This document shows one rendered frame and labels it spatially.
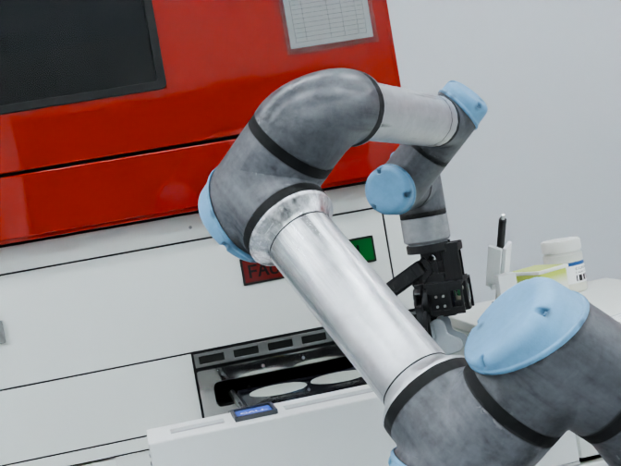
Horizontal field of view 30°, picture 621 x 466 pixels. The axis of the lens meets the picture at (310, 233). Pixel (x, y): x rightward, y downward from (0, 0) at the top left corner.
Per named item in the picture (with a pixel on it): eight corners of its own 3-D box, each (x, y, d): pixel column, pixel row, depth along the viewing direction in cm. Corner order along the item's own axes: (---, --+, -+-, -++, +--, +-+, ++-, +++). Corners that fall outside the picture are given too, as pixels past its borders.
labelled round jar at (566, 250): (542, 293, 212) (534, 242, 211) (578, 287, 213) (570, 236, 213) (557, 297, 205) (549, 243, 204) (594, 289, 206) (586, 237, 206)
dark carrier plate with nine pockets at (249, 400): (237, 394, 204) (237, 390, 204) (424, 356, 210) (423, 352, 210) (264, 431, 170) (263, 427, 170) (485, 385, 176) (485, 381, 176)
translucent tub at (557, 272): (511, 312, 196) (505, 272, 196) (541, 302, 201) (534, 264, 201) (544, 312, 190) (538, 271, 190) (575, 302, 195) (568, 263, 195)
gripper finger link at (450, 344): (466, 374, 183) (456, 317, 182) (430, 378, 185) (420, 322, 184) (469, 371, 185) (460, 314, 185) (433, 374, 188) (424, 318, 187)
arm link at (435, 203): (379, 153, 182) (396, 151, 190) (391, 222, 183) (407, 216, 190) (426, 145, 179) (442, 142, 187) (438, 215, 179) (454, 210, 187)
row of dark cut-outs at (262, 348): (195, 368, 207) (193, 354, 207) (429, 321, 214) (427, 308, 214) (196, 368, 206) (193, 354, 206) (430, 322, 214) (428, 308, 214)
